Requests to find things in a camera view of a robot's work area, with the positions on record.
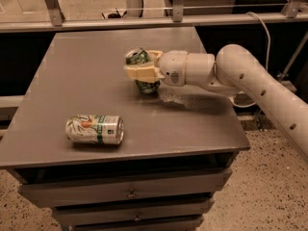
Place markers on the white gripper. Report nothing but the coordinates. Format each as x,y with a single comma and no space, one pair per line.
172,66

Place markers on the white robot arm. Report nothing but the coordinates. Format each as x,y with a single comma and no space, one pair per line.
231,70

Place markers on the white green soda can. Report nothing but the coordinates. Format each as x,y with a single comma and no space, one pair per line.
101,129

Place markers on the grey drawer cabinet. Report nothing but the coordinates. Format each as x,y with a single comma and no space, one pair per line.
176,129

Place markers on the top drawer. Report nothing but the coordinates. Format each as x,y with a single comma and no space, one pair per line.
125,187

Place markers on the drawer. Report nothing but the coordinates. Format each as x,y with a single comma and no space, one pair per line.
125,187
135,212
185,223

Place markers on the middle drawer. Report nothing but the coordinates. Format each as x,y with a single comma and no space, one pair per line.
135,212

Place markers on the bottom drawer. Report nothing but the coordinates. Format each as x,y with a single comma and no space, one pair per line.
185,223

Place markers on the metal railing frame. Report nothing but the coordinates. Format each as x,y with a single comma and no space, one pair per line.
74,15

